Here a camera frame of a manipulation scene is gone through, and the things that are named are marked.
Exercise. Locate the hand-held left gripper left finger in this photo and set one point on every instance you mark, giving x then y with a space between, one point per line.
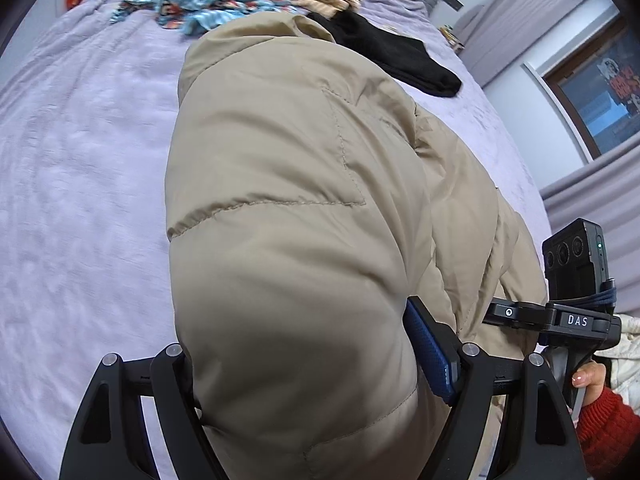
170 375

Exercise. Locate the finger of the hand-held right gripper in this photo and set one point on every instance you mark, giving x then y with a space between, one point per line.
515 312

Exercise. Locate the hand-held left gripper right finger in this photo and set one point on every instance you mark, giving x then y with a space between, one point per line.
430 355

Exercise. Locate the beige puffer jacket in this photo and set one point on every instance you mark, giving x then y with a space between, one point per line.
300 210

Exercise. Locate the person's right hand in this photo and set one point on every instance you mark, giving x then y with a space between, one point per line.
592 375

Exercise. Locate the lilac curtain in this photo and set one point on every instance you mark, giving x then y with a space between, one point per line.
525 10
600 185

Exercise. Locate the white quilted garment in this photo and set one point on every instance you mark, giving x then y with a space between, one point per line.
622 360

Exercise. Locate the window poster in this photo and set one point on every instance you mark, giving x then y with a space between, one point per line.
620 80

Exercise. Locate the lilac plush blanket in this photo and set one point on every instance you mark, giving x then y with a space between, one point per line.
75 160

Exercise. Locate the colourful bedside clutter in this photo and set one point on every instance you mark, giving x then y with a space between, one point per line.
451 39

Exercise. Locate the black fleece garment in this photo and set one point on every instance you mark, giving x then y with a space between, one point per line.
400 55

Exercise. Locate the framed wall picture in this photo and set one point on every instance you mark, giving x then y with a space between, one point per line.
565 90

